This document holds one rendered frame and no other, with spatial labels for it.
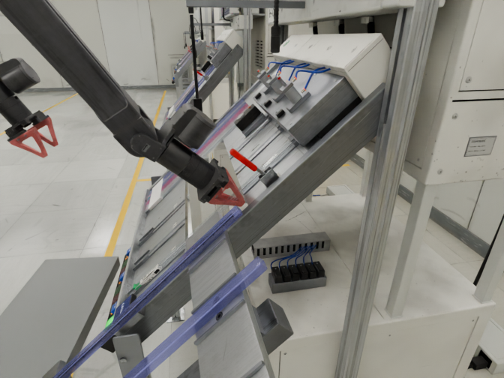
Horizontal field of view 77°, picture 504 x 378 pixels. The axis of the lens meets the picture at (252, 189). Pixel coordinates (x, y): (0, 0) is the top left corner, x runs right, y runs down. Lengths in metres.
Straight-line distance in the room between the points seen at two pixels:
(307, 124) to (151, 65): 8.86
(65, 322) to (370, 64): 0.93
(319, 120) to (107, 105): 0.36
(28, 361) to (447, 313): 1.04
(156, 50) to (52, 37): 8.82
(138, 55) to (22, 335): 8.70
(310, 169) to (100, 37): 9.09
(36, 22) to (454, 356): 1.24
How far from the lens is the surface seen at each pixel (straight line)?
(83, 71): 0.56
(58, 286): 1.15
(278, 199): 0.59
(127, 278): 0.88
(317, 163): 0.59
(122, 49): 9.45
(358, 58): 0.60
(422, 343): 1.08
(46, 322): 1.05
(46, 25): 0.55
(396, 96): 0.58
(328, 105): 0.61
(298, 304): 0.92
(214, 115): 5.34
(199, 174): 0.62
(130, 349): 0.73
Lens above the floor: 1.27
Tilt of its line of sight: 26 degrees down
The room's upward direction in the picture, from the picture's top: straight up
